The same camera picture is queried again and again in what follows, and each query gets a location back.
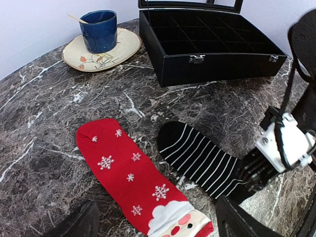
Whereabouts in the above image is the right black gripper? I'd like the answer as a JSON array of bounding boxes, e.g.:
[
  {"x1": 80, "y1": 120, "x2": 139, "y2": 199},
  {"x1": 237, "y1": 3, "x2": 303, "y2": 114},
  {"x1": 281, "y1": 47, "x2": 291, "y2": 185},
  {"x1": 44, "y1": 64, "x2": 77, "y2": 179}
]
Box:
[{"x1": 237, "y1": 106, "x2": 316, "y2": 205}]

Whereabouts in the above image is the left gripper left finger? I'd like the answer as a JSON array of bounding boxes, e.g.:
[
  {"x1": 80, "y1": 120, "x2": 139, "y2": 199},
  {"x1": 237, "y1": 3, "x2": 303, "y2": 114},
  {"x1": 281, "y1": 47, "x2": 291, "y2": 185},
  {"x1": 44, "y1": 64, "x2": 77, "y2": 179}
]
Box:
[{"x1": 44, "y1": 200, "x2": 99, "y2": 237}]

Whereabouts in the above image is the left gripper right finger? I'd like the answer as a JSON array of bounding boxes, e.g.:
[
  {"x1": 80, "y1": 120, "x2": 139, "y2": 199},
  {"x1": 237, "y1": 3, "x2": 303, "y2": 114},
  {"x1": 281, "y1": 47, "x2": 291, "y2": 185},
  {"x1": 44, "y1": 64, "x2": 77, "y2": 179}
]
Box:
[{"x1": 215, "y1": 196, "x2": 281, "y2": 237}]

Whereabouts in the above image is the black white striped sock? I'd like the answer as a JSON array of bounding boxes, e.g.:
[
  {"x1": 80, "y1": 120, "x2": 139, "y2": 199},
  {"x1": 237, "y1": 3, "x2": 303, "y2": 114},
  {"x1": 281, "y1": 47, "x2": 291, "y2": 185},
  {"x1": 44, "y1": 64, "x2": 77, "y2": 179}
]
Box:
[{"x1": 158, "y1": 121, "x2": 255, "y2": 203}]

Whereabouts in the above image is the red Santa Christmas sock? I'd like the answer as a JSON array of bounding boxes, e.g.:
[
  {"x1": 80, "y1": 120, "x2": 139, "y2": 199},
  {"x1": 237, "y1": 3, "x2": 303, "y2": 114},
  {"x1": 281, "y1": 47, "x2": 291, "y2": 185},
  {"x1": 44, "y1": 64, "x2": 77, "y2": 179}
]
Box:
[{"x1": 76, "y1": 118, "x2": 214, "y2": 237}]

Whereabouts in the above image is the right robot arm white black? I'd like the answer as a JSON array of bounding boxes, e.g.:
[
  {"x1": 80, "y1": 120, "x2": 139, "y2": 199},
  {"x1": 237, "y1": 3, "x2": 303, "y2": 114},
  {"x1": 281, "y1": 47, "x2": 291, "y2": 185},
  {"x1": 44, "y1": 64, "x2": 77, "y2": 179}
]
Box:
[{"x1": 228, "y1": 10, "x2": 316, "y2": 204}]

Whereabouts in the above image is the black compartment box glass lid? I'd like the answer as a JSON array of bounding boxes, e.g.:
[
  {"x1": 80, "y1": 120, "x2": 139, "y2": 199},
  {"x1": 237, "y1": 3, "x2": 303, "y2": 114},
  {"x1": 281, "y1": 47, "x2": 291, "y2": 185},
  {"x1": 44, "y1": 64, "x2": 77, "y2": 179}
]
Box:
[{"x1": 138, "y1": 0, "x2": 287, "y2": 87}]

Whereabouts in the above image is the cream floral plate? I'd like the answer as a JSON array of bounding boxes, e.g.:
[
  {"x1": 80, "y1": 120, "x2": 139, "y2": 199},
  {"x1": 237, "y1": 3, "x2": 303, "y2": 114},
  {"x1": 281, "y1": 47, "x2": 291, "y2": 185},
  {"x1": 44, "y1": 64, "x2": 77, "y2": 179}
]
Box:
[{"x1": 61, "y1": 27, "x2": 142, "y2": 73}]

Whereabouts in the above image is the blue ceramic cup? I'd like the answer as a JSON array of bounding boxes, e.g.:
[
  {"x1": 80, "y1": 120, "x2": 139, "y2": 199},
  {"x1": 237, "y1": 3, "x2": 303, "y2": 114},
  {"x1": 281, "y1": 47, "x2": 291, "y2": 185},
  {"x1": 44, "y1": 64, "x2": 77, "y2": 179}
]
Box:
[{"x1": 79, "y1": 10, "x2": 118, "y2": 54}]

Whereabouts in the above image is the wooden stick in cup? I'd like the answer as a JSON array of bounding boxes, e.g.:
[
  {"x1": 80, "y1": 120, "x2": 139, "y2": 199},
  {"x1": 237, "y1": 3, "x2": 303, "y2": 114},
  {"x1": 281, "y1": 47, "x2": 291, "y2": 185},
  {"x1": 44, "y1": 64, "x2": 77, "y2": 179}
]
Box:
[{"x1": 67, "y1": 13, "x2": 88, "y2": 24}]

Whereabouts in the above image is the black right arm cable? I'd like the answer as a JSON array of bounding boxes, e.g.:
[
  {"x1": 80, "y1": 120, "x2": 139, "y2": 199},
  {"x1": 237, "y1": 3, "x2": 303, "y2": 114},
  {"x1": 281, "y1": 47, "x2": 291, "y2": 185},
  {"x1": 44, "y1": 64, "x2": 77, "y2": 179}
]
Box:
[{"x1": 278, "y1": 23, "x2": 316, "y2": 168}]

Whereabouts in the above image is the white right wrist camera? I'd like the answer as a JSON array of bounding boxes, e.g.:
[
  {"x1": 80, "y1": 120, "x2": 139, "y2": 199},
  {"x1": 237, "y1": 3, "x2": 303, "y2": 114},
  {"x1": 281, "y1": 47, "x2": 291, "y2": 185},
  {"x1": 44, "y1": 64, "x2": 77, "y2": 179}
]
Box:
[{"x1": 256, "y1": 113, "x2": 316, "y2": 173}]

